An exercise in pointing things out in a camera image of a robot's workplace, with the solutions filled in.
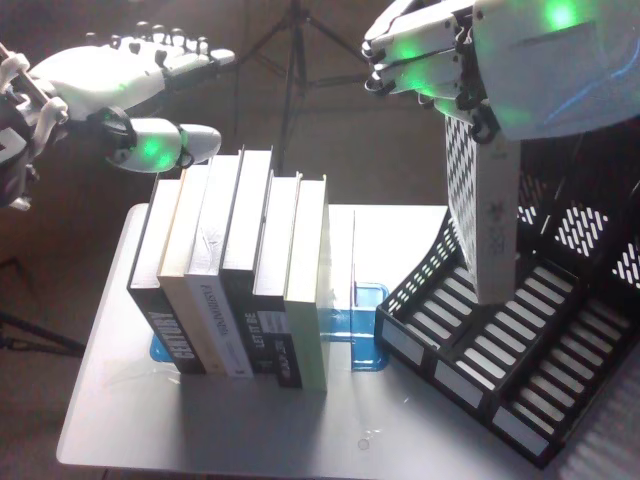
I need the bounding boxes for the white spine book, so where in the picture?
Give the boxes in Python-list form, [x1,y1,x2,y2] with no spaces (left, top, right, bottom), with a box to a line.
[183,153,255,379]

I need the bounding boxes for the cream spine book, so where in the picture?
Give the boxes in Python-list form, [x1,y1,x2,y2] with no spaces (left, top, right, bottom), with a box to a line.
[157,164,226,376]

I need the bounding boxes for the pale green book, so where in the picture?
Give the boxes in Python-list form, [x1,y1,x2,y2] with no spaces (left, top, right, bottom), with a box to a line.
[283,172,331,392]

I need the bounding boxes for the black Century book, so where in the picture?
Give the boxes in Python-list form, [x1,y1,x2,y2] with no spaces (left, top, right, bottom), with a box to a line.
[127,177,209,376]

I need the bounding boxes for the white patterned cover book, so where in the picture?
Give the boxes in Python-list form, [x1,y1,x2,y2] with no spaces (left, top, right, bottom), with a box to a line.
[443,110,520,306]

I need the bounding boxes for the black tripod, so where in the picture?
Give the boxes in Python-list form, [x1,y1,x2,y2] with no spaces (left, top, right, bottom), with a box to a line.
[227,0,384,174]

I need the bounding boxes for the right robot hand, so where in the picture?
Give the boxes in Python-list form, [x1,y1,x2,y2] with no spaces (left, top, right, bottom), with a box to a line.
[361,0,640,146]

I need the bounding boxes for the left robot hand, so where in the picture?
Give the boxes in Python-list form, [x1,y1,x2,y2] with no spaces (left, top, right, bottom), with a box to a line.
[27,20,237,174]

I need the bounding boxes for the black Let It Be book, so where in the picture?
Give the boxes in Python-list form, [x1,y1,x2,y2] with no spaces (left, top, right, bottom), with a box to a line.
[219,145,275,375]

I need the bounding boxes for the short black white book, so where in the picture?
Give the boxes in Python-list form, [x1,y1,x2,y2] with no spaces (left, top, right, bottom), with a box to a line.
[252,169,304,390]

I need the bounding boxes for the black stand legs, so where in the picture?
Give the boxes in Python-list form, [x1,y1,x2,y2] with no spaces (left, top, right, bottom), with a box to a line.
[0,257,87,359]

